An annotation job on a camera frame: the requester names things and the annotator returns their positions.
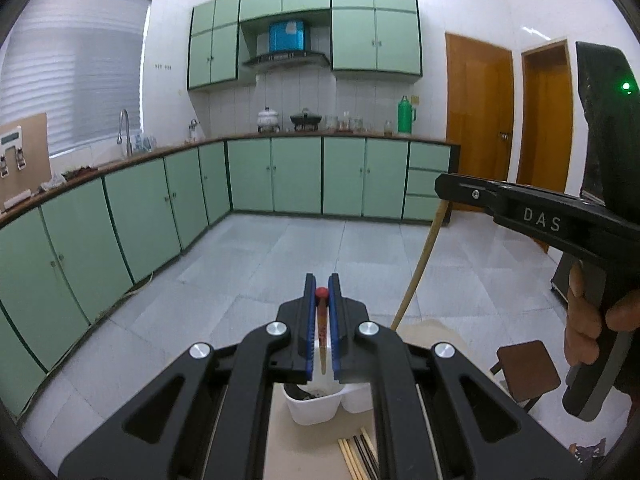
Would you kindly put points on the person's right hand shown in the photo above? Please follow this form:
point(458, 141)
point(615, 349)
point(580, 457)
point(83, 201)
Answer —
point(584, 323)

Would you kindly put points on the black wok on stove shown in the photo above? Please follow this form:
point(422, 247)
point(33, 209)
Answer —
point(306, 121)

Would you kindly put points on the green thermos flask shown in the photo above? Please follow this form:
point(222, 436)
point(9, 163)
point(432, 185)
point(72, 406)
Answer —
point(406, 115)

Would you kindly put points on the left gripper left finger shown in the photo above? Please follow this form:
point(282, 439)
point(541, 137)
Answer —
point(206, 415)

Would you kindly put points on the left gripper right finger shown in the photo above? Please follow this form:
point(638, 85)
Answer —
point(436, 415)

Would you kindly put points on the light bamboo chopstick on table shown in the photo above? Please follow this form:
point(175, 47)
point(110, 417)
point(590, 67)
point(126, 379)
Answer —
point(352, 464)

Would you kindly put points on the white cooking pot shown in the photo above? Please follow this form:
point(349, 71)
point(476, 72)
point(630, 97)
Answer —
point(268, 120)

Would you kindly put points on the red chopstick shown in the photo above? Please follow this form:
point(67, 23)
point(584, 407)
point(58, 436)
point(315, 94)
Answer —
point(322, 296)

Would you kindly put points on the brown wooden stool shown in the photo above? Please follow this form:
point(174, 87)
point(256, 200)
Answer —
point(528, 370)

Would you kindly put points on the green kitchen cabinets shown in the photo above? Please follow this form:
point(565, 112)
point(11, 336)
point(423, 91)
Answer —
point(73, 254)
point(231, 41)

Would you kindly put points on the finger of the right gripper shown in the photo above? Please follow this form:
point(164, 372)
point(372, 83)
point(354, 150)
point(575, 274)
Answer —
point(480, 197)

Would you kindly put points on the white double utensil holder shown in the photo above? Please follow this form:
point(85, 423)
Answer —
point(319, 400)

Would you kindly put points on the brown wooden door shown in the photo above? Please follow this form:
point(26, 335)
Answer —
point(548, 109)
point(480, 106)

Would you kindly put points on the cardboard box with print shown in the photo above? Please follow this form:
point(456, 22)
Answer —
point(25, 162)

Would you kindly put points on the black chopstick on table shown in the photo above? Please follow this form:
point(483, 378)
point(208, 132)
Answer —
point(366, 453)

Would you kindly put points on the chrome kitchen faucet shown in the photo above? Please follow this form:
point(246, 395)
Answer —
point(123, 137)

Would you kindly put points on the window with white blinds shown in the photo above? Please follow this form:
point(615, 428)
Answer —
point(80, 62)

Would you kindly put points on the green lower kitchen cabinets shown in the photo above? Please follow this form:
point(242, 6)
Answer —
point(73, 254)

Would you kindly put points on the green upper kitchen cabinets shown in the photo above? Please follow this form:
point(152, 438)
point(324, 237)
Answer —
point(231, 41)

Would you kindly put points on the black range hood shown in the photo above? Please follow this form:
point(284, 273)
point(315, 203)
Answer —
point(286, 59)

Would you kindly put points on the plain bamboo chopstick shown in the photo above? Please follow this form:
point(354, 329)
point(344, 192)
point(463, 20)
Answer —
point(418, 272)

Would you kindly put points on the blue box on hood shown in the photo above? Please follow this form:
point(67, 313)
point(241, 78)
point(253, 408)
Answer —
point(292, 35)

